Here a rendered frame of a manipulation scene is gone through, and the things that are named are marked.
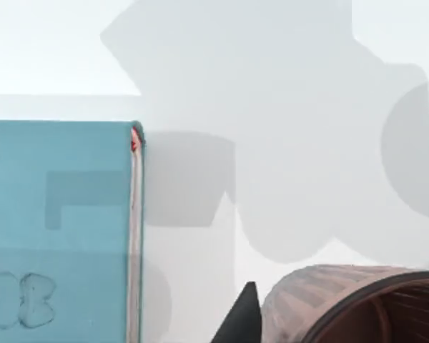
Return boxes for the brown ribbed cup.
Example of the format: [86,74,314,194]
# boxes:
[260,264,429,343]

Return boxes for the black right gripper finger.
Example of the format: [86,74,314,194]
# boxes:
[210,281,263,343]

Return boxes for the light blue book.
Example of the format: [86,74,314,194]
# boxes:
[0,120,146,343]

